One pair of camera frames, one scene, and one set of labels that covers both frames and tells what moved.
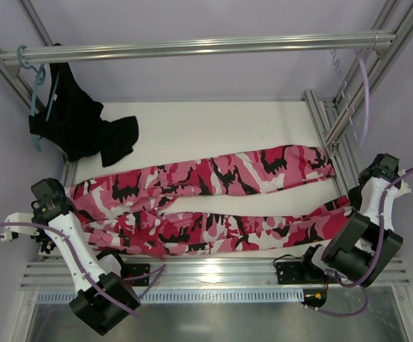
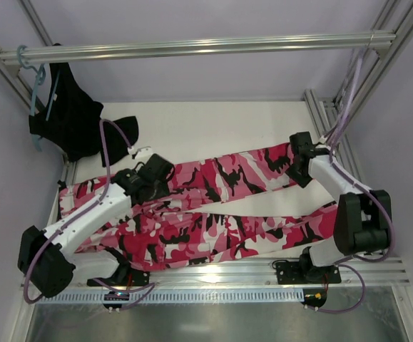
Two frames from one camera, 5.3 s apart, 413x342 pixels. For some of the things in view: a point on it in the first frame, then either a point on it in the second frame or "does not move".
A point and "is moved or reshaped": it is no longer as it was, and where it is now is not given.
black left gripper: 44,243 -> 160,174
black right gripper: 354,197 -> 297,169
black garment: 76,125 does not move
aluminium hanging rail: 56,55 does not move
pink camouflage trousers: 146,213 is moved or reshaped
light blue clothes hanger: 40,78 does not move
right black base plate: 294,273 does not move
